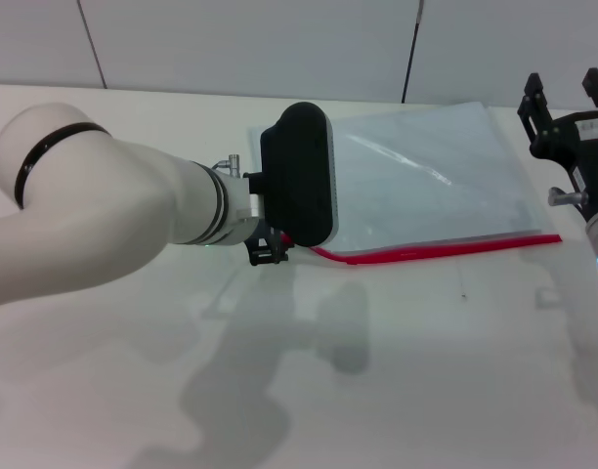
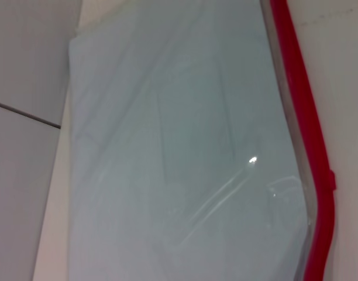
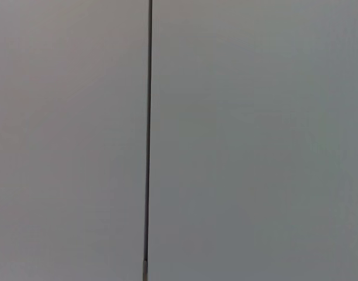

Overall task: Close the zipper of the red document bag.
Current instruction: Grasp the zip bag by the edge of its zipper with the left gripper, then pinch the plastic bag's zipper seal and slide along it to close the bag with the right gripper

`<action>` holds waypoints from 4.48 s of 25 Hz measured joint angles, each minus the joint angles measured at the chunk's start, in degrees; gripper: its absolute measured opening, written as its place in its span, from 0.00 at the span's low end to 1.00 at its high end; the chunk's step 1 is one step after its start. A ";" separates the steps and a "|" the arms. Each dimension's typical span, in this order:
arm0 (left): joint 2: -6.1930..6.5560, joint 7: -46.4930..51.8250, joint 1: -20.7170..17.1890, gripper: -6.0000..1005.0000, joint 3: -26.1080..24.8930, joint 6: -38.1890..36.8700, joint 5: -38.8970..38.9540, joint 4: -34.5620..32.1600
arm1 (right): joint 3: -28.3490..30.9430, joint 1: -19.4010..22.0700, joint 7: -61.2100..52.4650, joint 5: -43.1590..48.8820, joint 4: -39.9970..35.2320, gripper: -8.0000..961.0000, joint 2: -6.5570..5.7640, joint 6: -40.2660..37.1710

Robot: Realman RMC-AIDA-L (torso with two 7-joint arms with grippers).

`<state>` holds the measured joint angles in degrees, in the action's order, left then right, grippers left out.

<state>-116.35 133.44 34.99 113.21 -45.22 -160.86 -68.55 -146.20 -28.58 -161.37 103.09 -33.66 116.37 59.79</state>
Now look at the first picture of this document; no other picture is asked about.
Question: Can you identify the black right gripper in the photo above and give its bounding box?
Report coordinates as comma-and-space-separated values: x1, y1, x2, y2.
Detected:
517, 66, 598, 222

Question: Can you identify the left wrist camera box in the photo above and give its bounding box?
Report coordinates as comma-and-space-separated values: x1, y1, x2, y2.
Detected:
243, 101, 340, 248

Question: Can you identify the clear document bag red zip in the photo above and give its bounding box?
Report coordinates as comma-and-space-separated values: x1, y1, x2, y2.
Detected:
247, 101, 563, 268

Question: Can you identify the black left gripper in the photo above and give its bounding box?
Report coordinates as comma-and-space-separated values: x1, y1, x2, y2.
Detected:
247, 233, 293, 268

